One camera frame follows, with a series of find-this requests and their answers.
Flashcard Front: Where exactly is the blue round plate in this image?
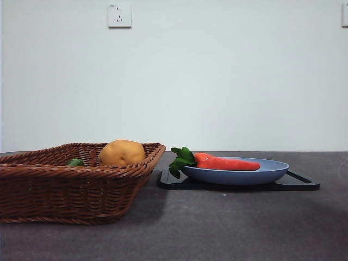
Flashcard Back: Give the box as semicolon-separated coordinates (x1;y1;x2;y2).
180;157;290;187

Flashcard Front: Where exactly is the brown woven wicker basket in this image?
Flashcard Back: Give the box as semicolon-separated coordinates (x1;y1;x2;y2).
0;142;166;226

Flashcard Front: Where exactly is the orange carrot with green leaves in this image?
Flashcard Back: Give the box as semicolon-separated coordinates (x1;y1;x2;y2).
168;146;262;179

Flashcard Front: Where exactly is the yellow-brown potato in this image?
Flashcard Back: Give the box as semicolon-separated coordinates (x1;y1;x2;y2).
98;139;146;167

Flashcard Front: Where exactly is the black flat tray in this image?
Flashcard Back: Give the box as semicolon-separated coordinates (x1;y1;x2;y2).
158;166;321;191

